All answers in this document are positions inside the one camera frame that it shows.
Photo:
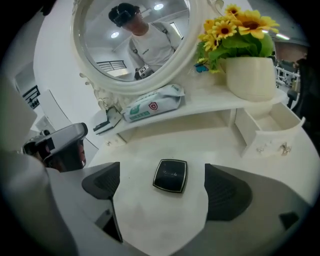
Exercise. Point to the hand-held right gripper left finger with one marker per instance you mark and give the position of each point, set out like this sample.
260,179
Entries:
100,180

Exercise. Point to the small white drawer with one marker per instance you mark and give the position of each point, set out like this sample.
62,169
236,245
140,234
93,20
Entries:
265,135
116,140

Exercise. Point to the yellow sunflowers in white pot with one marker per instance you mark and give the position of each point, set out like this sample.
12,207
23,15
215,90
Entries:
247,75

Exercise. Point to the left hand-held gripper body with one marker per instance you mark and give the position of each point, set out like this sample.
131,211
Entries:
62,136

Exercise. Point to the white dressing table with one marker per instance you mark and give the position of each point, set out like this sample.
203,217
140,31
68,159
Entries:
155,147

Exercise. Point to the blue butterfly decoration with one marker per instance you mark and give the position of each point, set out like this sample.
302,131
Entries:
201,68

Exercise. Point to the small dark square box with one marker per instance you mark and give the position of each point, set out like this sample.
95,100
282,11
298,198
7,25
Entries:
170,176

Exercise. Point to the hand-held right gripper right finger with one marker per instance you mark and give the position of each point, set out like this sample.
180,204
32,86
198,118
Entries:
225,192

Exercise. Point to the oval mirror with white frame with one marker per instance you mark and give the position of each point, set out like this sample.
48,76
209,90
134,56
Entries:
135,37

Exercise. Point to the white wet wipes packet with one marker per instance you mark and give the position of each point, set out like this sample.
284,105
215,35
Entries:
152,103

